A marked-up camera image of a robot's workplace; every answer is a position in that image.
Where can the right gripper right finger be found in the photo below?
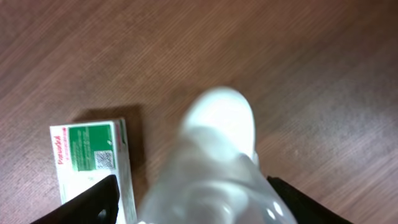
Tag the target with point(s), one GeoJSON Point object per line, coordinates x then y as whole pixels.
{"type": "Point", "coordinates": [305, 209]}

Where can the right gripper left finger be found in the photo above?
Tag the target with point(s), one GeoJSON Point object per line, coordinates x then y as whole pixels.
{"type": "Point", "coordinates": [97, 205]}

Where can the white green medicine box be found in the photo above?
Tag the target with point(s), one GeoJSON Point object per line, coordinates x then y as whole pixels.
{"type": "Point", "coordinates": [85, 153]}

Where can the white dropper bottle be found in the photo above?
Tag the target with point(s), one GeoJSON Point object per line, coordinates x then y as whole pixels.
{"type": "Point", "coordinates": [212, 174]}

